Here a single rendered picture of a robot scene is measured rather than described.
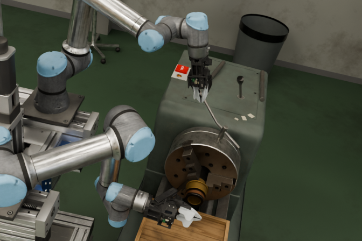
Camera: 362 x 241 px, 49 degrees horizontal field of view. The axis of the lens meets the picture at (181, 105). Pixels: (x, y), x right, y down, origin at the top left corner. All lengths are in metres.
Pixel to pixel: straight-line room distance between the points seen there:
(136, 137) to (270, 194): 2.20
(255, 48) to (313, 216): 1.87
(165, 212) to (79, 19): 0.83
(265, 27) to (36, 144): 3.50
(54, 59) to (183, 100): 0.58
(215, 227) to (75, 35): 1.00
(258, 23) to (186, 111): 3.12
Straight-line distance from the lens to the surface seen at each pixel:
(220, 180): 1.67
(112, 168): 1.57
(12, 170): 1.23
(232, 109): 1.82
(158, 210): 1.51
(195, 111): 1.75
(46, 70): 1.68
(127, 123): 1.32
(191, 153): 1.61
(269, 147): 3.79
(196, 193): 1.58
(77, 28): 1.70
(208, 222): 1.80
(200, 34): 1.40
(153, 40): 1.31
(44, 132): 1.83
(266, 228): 3.10
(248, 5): 4.91
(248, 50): 4.37
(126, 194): 1.52
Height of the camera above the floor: 2.25
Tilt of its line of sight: 35 degrees down
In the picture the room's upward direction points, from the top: 13 degrees clockwise
